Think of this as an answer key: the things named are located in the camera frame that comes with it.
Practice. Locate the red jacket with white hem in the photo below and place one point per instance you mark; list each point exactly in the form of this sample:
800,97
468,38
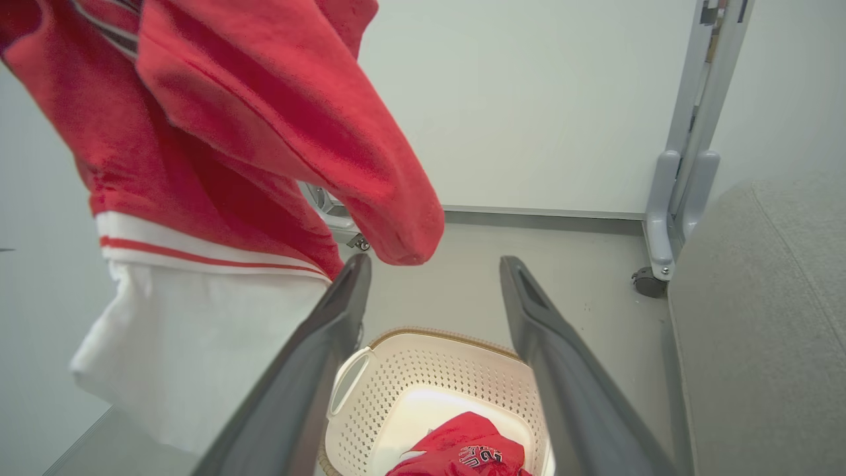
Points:
198,132

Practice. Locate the grey metal partition stand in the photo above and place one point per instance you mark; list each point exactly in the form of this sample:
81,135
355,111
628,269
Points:
691,132
334,211

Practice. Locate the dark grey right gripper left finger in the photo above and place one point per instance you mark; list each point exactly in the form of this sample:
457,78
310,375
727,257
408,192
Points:
291,396

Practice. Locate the red sports jersey with print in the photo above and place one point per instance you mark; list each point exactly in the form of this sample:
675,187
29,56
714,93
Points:
462,443

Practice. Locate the grey fabric sofa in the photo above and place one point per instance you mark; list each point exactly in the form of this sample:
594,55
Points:
760,330

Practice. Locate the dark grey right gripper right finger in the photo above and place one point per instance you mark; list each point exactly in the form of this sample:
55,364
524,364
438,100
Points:
581,410

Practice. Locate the black caster wheel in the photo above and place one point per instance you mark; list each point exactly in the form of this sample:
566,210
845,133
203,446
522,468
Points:
361,242
648,283

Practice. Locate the cream perforated plastic laundry basket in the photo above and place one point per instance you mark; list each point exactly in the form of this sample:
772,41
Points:
410,370

